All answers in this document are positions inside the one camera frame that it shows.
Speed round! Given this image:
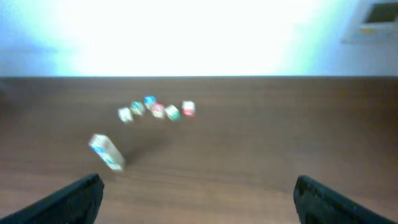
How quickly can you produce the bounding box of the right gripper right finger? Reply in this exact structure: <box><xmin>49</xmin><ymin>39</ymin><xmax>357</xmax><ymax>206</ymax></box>
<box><xmin>293</xmin><ymin>175</ymin><xmax>395</xmax><ymax>224</ymax></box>

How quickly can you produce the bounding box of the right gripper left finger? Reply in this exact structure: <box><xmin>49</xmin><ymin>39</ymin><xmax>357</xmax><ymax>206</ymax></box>
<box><xmin>1</xmin><ymin>174</ymin><xmax>104</xmax><ymax>224</ymax></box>

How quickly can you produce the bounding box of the blue letter D block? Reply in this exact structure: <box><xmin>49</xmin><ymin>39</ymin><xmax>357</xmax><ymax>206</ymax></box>
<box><xmin>88</xmin><ymin>134</ymin><xmax>126</xmax><ymax>172</ymax></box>

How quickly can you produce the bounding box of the block with number one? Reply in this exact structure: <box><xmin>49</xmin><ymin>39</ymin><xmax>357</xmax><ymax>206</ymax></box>
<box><xmin>118</xmin><ymin>107</ymin><xmax>134</xmax><ymax>123</ymax></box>

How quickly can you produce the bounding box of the green letter N block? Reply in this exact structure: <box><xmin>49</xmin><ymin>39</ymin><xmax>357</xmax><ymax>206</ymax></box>
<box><xmin>130</xmin><ymin>101</ymin><xmax>146</xmax><ymax>116</ymax></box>

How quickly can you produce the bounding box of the red letter U block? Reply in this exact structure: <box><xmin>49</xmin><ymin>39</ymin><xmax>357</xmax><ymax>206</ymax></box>
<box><xmin>151</xmin><ymin>103</ymin><xmax>165</xmax><ymax>119</ymax></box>

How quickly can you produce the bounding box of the blue topped block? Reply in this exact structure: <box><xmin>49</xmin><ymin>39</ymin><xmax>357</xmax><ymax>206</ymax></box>
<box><xmin>143</xmin><ymin>95</ymin><xmax>157</xmax><ymax>110</ymax></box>

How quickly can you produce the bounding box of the plain top green-edged block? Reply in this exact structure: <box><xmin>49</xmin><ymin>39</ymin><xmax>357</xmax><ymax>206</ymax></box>
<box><xmin>165</xmin><ymin>105</ymin><xmax>180</xmax><ymax>121</ymax></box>

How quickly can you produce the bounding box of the plain top red-sided block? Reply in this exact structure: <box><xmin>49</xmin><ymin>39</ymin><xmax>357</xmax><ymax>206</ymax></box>
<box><xmin>182</xmin><ymin>101</ymin><xmax>196</xmax><ymax>117</ymax></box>

